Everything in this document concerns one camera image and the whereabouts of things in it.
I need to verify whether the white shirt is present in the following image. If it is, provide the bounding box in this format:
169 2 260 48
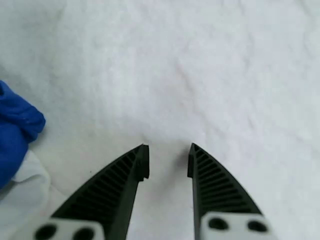
0 149 55 240

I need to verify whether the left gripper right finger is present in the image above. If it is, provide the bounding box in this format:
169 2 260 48
187 142 279 240

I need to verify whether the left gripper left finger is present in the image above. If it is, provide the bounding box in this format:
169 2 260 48
27 143 150 240

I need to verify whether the blue shirt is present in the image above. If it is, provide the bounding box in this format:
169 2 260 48
0 79 47 192

